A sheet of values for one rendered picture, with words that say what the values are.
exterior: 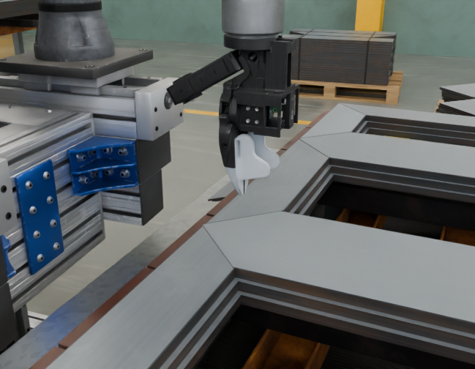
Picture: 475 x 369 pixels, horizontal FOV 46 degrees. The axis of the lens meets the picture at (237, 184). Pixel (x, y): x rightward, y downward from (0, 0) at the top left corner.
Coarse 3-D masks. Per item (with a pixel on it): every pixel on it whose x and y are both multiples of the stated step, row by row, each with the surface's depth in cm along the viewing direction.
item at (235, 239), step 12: (252, 216) 83; (264, 216) 83; (276, 216) 83; (228, 228) 79; (240, 228) 79; (252, 228) 79; (264, 228) 79; (216, 240) 76; (228, 240) 76; (240, 240) 76; (252, 240) 76; (228, 252) 73; (240, 252) 73
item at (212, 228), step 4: (224, 220) 82; (228, 220) 82; (204, 224) 81; (208, 224) 81; (212, 224) 81; (216, 224) 81; (220, 224) 81; (224, 224) 81; (208, 228) 79; (212, 228) 79; (216, 228) 79; (220, 228) 79; (208, 232) 78; (212, 232) 78; (216, 232) 78
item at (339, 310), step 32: (384, 128) 134; (416, 128) 131; (448, 128) 129; (320, 192) 99; (416, 192) 101; (448, 192) 99; (224, 288) 67; (256, 288) 69; (288, 288) 67; (320, 288) 66; (192, 320) 60; (224, 320) 65; (320, 320) 65; (352, 320) 64; (384, 320) 63; (416, 320) 62; (448, 320) 60; (192, 352) 59; (448, 352) 60
